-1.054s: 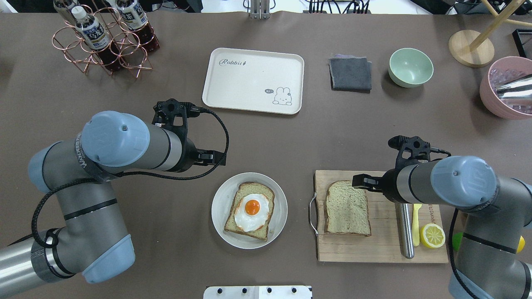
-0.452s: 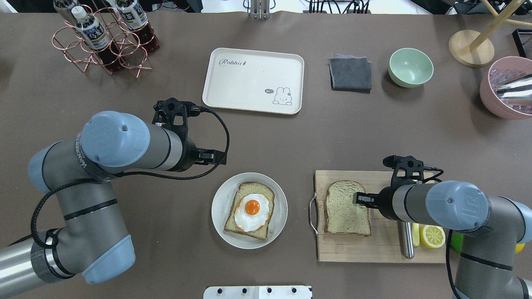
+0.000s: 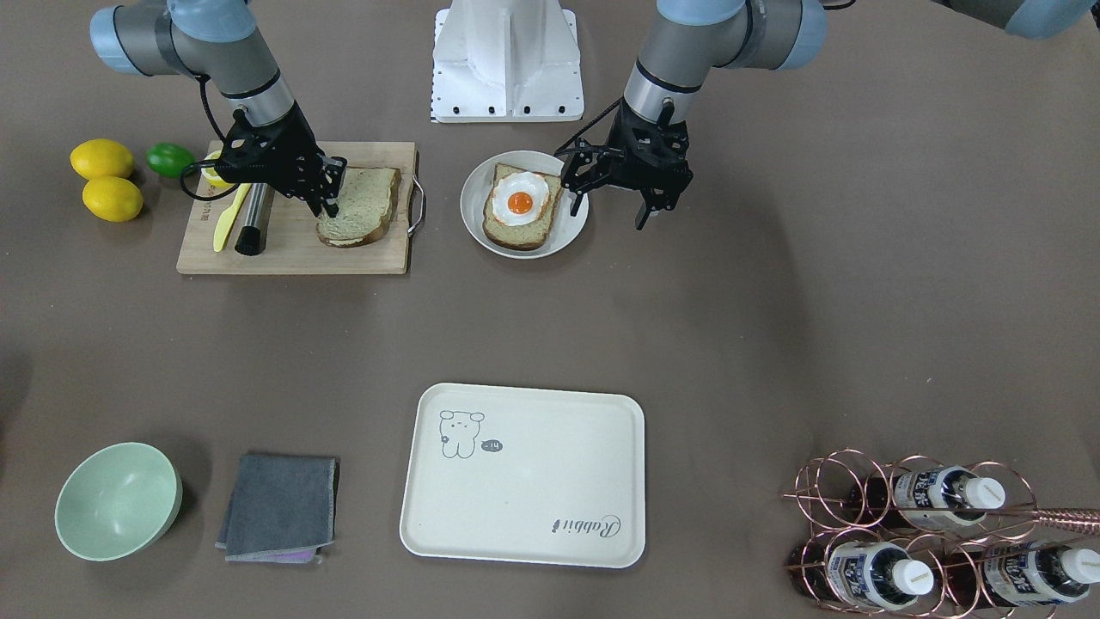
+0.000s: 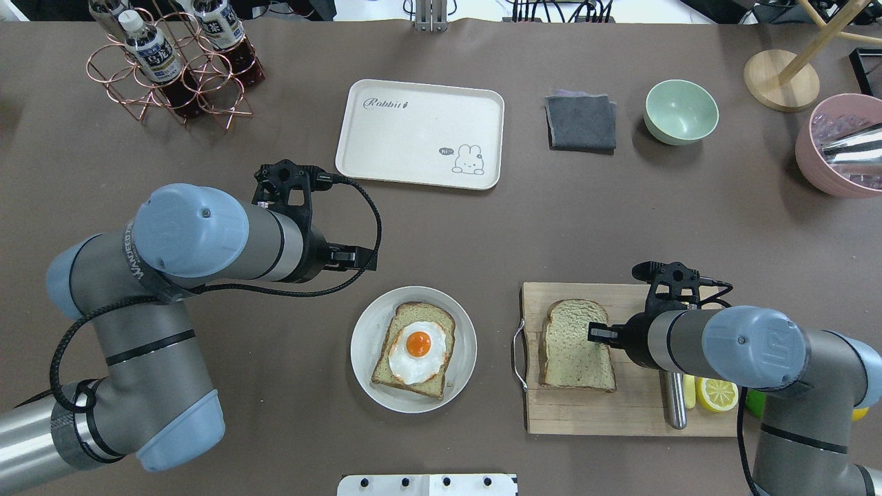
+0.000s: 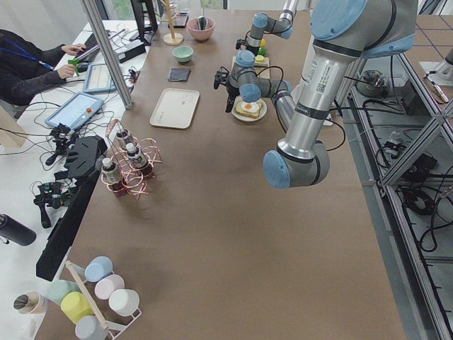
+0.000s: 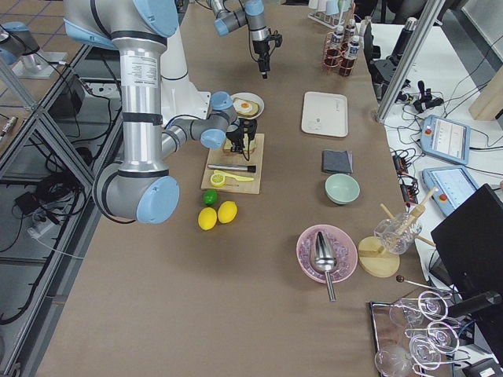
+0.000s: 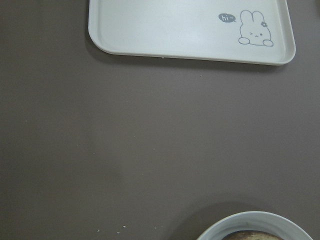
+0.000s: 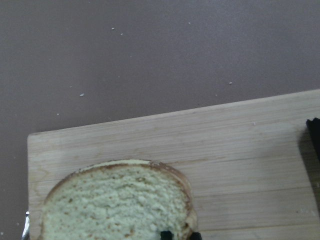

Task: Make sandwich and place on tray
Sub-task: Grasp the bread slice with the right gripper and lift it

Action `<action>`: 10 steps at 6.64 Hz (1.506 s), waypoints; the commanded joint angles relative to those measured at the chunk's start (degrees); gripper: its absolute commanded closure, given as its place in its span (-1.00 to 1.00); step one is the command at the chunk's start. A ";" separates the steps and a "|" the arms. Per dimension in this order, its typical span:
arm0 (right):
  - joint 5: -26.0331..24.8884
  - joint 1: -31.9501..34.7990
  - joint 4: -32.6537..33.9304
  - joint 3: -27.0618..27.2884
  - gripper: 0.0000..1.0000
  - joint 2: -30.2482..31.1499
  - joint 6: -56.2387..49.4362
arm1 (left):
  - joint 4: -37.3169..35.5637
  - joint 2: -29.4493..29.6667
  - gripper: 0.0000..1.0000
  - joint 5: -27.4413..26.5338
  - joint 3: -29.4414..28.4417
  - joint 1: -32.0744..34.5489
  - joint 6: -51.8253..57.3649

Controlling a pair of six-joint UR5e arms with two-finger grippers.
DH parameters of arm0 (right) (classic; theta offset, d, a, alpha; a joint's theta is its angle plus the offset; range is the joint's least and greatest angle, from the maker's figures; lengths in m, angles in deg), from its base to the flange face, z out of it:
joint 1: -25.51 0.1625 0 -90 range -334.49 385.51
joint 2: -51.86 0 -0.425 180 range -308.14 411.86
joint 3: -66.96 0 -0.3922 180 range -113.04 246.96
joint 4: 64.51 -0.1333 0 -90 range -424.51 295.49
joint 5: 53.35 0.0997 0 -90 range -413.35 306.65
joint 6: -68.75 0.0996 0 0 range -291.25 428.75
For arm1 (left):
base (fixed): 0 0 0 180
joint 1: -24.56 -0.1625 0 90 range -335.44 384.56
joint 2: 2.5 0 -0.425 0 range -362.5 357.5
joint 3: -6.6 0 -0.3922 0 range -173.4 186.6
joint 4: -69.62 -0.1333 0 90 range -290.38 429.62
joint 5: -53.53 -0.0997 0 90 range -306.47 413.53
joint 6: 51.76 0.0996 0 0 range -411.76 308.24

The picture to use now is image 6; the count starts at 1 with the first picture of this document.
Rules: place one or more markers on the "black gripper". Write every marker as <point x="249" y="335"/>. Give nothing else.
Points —
<point x="235" y="138"/>
<point x="261" y="50"/>

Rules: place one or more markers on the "plain bread slice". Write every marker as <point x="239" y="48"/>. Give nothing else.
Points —
<point x="249" y="146"/>

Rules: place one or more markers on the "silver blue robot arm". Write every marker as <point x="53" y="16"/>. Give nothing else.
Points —
<point x="252" y="15"/>
<point x="140" y="188"/>

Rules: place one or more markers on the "cream rabbit tray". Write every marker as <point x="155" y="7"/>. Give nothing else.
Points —
<point x="325" y="114"/>

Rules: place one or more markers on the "black glass tray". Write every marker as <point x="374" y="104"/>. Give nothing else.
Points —
<point x="385" y="333"/>

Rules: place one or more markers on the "bamboo cutting board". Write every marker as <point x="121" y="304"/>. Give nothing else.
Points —
<point x="231" y="185"/>

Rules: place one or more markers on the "steel muddler black tip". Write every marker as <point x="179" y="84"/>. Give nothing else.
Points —
<point x="233" y="167"/>

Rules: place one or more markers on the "yellow plastic knife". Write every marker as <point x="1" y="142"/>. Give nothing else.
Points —
<point x="234" y="176"/>

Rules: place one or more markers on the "white round plate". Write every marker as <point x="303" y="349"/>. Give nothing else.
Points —
<point x="251" y="97"/>

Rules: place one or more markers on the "lemon half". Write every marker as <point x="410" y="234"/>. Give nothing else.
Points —
<point x="217" y="180"/>

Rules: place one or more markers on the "bread slice with fried egg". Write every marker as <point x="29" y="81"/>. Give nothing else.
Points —
<point x="245" y="108"/>

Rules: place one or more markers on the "green lime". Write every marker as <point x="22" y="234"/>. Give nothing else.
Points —
<point x="210" y="197"/>

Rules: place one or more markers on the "yellow lemon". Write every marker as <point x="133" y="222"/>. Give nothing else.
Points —
<point x="207" y="218"/>
<point x="227" y="212"/>

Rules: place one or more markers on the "tea bottle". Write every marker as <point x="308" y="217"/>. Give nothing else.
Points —
<point x="350" y="56"/>
<point x="333" y="52"/>
<point x="349" y="30"/>

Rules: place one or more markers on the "white cup rack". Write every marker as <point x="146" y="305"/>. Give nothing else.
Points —
<point x="331" y="13"/>

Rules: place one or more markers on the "folded grey cloth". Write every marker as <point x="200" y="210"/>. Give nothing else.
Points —
<point x="335" y="162"/>

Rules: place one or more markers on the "mint green bowl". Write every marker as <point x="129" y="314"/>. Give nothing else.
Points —
<point x="342" y="188"/>

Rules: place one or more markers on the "steel scoop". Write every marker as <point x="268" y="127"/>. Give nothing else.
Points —
<point x="324" y="262"/>

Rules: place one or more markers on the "pink bowl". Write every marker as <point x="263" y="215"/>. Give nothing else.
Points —
<point x="337" y="244"/>

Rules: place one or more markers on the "wooden cup stand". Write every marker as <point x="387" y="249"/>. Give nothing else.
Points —
<point x="374" y="258"/>

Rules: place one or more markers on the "glass mug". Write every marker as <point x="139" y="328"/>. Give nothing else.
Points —
<point x="398" y="234"/>

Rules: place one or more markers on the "blue teach pendant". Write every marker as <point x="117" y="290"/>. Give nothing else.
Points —
<point x="445" y="139"/>
<point x="454" y="184"/>

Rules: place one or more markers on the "wine glass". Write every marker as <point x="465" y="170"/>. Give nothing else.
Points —
<point x="442" y="335"/>
<point x="396" y="360"/>
<point x="413" y="312"/>

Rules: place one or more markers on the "black monitor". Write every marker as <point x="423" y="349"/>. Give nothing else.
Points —
<point x="469" y="243"/>

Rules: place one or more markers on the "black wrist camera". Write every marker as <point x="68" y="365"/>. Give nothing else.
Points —
<point x="277" y="38"/>
<point x="249" y="127"/>

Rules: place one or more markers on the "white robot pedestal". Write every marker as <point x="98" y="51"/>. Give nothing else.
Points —
<point x="178" y="94"/>

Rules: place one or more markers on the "copper wire bottle rack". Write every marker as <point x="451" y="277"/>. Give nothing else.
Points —
<point x="342" y="43"/>

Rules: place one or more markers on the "aluminium frame post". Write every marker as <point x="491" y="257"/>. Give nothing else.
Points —
<point x="424" y="24"/>

